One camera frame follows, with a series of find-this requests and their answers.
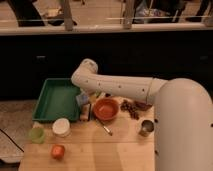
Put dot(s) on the green plastic tray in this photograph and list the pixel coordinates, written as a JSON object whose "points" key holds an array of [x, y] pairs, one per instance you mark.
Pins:
{"points": [[57, 100]]}

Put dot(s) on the dark red bowl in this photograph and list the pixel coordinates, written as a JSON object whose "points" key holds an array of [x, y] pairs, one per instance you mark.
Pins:
{"points": [[142, 106]]}

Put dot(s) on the white round container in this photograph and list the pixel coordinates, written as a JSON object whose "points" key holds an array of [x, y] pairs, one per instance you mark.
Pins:
{"points": [[61, 127]]}

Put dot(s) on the orange bowl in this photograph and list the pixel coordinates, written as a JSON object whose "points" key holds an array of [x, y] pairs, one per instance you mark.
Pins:
{"points": [[106, 109]]}

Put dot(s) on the wooden block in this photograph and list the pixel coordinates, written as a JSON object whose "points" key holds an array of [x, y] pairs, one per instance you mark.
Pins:
{"points": [[85, 112]]}

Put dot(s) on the green plastic cup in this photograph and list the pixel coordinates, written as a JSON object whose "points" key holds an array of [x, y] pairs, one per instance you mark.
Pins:
{"points": [[37, 135]]}

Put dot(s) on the metal cup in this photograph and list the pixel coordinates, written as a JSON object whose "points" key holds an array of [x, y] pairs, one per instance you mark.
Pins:
{"points": [[147, 127]]}

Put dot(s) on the orange fruit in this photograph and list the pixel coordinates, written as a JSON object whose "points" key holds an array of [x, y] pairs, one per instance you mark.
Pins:
{"points": [[57, 151]]}

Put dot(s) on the blue sponge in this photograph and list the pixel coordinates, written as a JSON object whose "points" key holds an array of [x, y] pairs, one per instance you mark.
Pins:
{"points": [[82, 99]]}

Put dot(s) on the dark grapes bunch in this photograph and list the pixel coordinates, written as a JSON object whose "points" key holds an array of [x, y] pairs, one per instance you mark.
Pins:
{"points": [[130, 108]]}

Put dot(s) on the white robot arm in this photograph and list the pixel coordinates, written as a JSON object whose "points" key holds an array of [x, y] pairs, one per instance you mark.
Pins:
{"points": [[183, 114]]}

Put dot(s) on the wooden railing shelf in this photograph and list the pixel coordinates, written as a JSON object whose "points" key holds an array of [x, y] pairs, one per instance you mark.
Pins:
{"points": [[146, 17]]}

